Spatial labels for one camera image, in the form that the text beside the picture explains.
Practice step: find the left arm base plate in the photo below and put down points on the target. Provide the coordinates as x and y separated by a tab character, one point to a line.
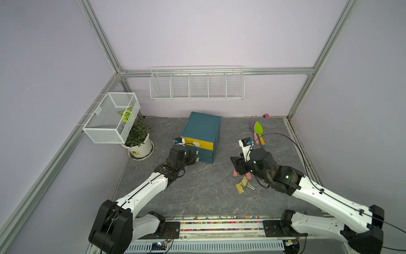
169	230

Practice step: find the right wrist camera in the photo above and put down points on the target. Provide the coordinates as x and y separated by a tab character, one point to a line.
246	146

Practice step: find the white wire basket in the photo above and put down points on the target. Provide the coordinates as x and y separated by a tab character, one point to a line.
105	125

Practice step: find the white pot saucer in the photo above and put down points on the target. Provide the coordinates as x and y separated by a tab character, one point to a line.
142	154

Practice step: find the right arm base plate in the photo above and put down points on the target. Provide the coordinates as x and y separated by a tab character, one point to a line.
276	228

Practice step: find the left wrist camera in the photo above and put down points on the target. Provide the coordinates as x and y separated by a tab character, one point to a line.
179	141

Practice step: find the yellow top drawer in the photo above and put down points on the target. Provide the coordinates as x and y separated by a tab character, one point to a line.
191	142

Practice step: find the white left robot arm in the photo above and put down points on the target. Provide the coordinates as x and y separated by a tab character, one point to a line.
117	223

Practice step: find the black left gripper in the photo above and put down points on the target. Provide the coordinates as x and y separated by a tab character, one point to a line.
192	158

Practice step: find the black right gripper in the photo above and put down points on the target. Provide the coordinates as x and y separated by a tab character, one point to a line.
239	165

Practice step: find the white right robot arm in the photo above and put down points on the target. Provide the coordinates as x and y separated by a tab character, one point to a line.
359	226

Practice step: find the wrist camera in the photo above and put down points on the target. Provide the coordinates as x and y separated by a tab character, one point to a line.
179	141
246	146

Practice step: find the green toy shovel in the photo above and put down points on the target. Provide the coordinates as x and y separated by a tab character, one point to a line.
259	130

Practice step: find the green potted plant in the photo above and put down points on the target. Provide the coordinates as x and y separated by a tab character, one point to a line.
138	133

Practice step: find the green toy in basket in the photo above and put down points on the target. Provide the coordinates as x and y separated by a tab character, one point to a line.
126	114

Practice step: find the long white wire shelf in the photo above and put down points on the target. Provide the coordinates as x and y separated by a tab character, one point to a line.
197	83

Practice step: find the white flower pot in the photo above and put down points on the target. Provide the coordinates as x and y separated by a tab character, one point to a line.
136	148

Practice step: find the teal drawer cabinet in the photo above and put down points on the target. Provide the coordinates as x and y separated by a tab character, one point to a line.
203	127

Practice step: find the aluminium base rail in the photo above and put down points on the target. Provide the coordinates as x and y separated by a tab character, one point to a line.
231	235

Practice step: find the purple toy shovel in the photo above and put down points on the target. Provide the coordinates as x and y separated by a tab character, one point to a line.
255	135

